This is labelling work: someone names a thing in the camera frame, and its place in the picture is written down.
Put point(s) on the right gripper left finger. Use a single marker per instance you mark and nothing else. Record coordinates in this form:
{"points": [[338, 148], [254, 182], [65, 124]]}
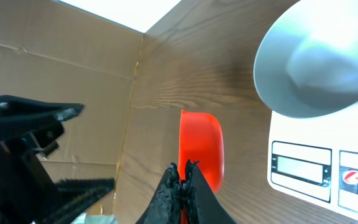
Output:
{"points": [[165, 205]]}

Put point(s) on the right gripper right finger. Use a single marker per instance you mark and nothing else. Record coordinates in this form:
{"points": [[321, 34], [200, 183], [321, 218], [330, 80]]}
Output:
{"points": [[200, 203]]}

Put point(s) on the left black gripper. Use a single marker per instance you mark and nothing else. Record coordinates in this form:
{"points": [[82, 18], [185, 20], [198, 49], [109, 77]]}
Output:
{"points": [[27, 192]]}

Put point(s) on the red plastic measuring scoop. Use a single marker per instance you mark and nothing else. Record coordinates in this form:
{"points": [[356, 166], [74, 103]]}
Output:
{"points": [[201, 139]]}

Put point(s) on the white digital kitchen scale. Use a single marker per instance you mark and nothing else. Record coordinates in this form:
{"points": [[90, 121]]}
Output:
{"points": [[316, 159]]}

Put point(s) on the grey round bowl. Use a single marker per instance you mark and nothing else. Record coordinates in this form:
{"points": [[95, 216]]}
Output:
{"points": [[306, 65]]}

